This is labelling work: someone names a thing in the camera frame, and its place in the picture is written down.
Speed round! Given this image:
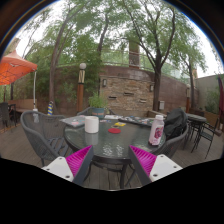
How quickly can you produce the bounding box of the white cup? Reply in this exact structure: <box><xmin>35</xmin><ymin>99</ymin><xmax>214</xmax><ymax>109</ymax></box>
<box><xmin>84</xmin><ymin>115</ymin><xmax>100</xmax><ymax>134</ymax></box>

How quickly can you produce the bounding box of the globe-topped lamp post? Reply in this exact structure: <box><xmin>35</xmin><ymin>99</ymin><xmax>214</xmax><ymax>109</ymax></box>
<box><xmin>76</xmin><ymin>62</ymin><xmax>88</xmax><ymax>114</ymax></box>
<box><xmin>185</xmin><ymin>83</ymin><xmax>192</xmax><ymax>114</ymax></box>

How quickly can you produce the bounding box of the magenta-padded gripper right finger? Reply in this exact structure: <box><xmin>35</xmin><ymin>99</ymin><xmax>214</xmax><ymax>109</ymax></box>
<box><xmin>128</xmin><ymin>145</ymin><xmax>184</xmax><ymax>187</ymax></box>

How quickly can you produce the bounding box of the silver laptop with stickers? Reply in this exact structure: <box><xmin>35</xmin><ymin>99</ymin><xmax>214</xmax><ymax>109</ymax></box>
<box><xmin>59</xmin><ymin>114</ymin><xmax>87</xmax><ymax>129</ymax></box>

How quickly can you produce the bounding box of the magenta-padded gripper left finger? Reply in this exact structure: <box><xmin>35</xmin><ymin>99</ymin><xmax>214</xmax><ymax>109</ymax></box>
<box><xmin>41</xmin><ymin>145</ymin><xmax>95</xmax><ymax>187</ymax></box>

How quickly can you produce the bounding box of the dark round patio table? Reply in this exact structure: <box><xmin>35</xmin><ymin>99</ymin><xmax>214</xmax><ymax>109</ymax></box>
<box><xmin>185</xmin><ymin>113</ymin><xmax>208</xmax><ymax>141</ymax></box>

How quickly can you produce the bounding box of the black metal patio chair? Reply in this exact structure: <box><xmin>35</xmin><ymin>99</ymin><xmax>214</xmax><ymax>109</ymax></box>
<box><xmin>191</xmin><ymin>121</ymin><xmax>218</xmax><ymax>159</ymax></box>

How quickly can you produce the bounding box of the pink juice bottle white cap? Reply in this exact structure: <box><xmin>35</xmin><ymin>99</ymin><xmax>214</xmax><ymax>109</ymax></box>
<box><xmin>148</xmin><ymin>114</ymin><xmax>165</xmax><ymax>147</ymax></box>

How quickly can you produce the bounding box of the green plant in blue pot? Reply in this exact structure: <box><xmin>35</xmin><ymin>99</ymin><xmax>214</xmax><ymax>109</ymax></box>
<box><xmin>87</xmin><ymin>92</ymin><xmax>108</xmax><ymax>119</ymax></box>

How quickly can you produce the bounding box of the flat round red coaster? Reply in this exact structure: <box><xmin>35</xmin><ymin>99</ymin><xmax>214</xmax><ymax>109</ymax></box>
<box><xmin>107</xmin><ymin>127</ymin><xmax>122</xmax><ymax>135</ymax></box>

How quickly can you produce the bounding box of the black backpack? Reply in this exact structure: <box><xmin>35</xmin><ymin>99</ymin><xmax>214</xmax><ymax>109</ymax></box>
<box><xmin>163</xmin><ymin>108</ymin><xmax>188</xmax><ymax>140</ymax></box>

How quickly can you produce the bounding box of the blue yellow striped cone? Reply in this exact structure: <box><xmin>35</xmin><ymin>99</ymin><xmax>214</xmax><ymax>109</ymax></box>
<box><xmin>46</xmin><ymin>100</ymin><xmax>54</xmax><ymax>117</ymax></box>

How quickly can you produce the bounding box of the orange canopy tent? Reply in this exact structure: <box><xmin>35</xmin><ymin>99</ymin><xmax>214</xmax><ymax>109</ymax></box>
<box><xmin>0</xmin><ymin>49</ymin><xmax>40</xmax><ymax>113</ymax></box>

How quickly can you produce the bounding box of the closed maroon patio umbrella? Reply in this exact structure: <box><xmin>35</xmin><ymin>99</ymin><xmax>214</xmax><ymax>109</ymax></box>
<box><xmin>217</xmin><ymin>74</ymin><xmax>224</xmax><ymax>116</ymax></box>

